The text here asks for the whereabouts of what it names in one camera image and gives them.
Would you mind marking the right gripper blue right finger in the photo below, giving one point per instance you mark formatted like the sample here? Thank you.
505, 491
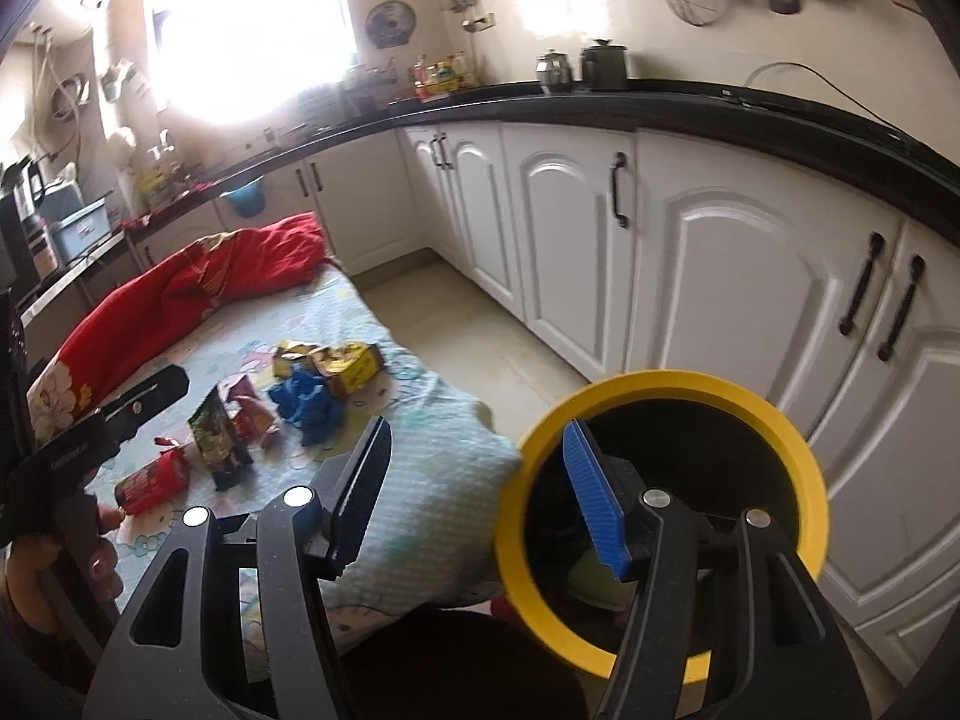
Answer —
590, 476

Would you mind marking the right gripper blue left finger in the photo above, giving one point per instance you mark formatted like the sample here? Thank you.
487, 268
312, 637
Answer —
355, 494

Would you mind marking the green foam net sleeve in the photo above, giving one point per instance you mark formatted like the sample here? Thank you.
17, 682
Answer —
594, 584

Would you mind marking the blue wrapper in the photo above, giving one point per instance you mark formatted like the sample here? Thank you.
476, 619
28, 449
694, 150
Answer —
304, 401

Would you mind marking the yellow snack box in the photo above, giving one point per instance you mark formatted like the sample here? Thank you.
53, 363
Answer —
345, 369

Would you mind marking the red candy tube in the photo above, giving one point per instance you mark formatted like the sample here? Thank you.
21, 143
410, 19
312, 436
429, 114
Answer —
154, 484

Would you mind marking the pink purple snack wrapper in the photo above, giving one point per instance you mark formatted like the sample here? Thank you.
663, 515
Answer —
252, 418

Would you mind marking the green black snack wrapper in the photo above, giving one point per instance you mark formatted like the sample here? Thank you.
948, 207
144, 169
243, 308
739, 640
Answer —
217, 440

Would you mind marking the yellow rimmed trash bin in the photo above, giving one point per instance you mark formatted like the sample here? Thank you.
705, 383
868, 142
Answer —
719, 447

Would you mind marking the Hello Kitty bed sheet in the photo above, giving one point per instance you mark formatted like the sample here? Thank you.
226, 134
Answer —
430, 539

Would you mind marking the red blanket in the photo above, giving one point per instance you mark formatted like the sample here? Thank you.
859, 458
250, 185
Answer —
138, 321

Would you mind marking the grey storage crate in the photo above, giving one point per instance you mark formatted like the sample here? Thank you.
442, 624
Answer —
73, 236

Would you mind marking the blue plastic basin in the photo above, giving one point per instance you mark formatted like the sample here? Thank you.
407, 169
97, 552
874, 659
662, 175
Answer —
246, 201

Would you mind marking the black countertop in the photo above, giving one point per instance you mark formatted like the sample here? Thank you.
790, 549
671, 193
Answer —
891, 167

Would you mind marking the silver kettle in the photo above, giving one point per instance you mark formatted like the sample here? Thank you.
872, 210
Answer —
554, 73

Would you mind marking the dark pot on counter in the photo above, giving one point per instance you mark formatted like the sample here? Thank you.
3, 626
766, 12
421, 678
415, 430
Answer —
603, 66

